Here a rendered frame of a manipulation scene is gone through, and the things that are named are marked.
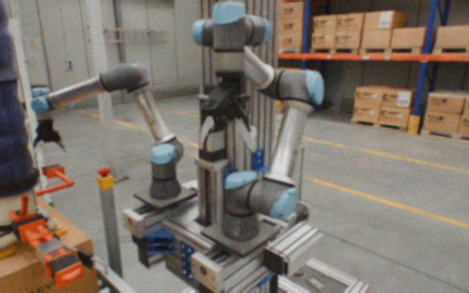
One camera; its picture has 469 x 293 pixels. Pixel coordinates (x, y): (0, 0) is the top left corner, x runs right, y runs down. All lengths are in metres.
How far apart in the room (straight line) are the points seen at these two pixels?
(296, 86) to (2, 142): 1.10
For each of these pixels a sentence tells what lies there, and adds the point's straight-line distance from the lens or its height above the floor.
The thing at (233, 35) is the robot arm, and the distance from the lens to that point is 0.78.
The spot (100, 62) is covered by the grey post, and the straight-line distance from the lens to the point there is 4.40.
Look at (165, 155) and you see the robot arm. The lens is 1.49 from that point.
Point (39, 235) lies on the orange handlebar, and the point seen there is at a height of 1.09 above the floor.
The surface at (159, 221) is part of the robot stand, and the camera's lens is 1.58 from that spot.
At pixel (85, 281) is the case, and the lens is 1.61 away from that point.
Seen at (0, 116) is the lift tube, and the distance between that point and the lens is 1.47.
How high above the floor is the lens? 1.71
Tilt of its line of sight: 17 degrees down
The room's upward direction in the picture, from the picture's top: straight up
